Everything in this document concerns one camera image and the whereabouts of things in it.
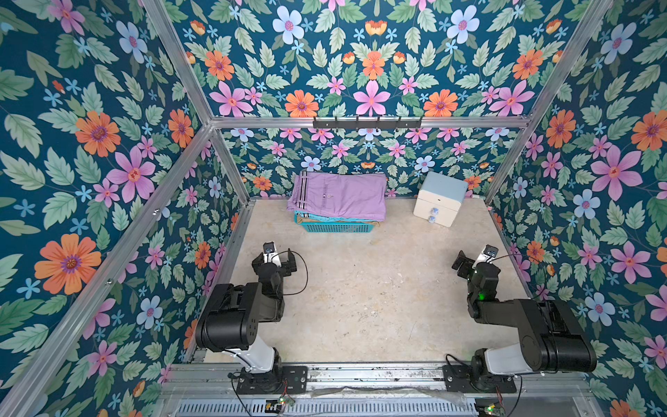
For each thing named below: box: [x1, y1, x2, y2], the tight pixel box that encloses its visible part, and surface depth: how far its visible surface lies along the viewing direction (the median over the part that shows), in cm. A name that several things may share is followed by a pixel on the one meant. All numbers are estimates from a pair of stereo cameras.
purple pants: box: [286, 171, 388, 222], surface depth 102 cm
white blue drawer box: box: [413, 171, 469, 228], surface depth 107 cm
